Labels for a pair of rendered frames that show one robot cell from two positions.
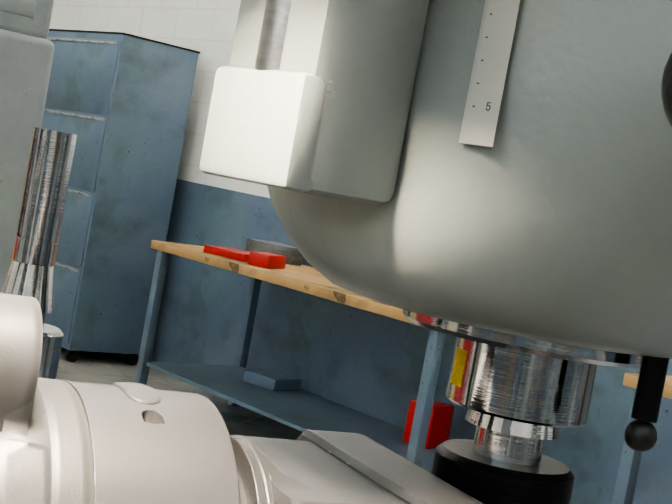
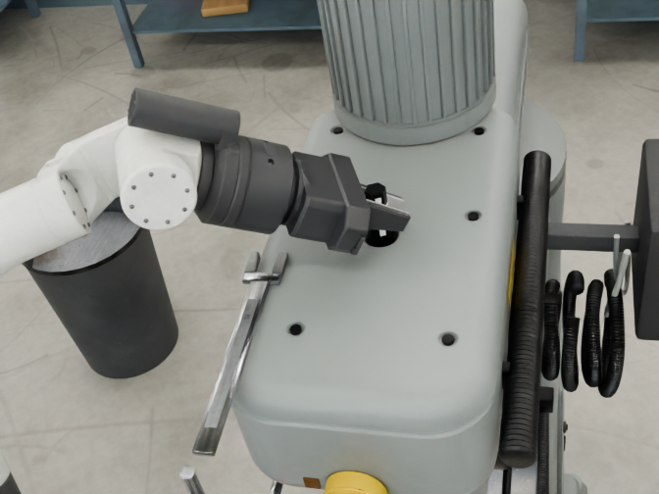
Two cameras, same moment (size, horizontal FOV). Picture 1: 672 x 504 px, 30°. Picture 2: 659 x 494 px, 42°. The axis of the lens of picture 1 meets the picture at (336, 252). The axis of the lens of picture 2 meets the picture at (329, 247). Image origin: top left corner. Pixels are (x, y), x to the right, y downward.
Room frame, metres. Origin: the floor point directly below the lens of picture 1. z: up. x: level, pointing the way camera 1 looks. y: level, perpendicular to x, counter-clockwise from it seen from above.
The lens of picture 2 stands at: (-0.14, 0.30, 2.49)
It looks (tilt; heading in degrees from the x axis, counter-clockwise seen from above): 42 degrees down; 331
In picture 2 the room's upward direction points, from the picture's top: 11 degrees counter-clockwise
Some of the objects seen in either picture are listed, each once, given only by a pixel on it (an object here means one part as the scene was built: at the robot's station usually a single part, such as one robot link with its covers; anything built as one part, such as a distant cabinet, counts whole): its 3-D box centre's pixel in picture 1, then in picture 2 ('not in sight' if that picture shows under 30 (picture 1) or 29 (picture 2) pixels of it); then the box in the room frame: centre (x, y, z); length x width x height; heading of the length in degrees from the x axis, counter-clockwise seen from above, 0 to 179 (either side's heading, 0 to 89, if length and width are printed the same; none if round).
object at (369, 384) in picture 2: not in sight; (390, 277); (0.43, -0.08, 1.81); 0.47 x 0.26 x 0.16; 132
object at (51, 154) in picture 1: (39, 228); (195, 491); (0.71, 0.17, 1.29); 0.03 x 0.03 x 0.11
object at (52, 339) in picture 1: (21, 333); not in sight; (0.71, 0.17, 1.23); 0.05 x 0.05 x 0.01
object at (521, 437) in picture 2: not in sight; (526, 284); (0.33, -0.19, 1.79); 0.45 x 0.04 x 0.04; 132
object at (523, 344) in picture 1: (530, 328); not in sight; (0.42, -0.07, 1.31); 0.09 x 0.09 x 0.01
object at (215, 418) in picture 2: not in sight; (239, 343); (0.39, 0.12, 1.89); 0.24 x 0.04 x 0.01; 133
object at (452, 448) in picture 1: (503, 470); not in sight; (0.42, -0.07, 1.26); 0.05 x 0.05 x 0.01
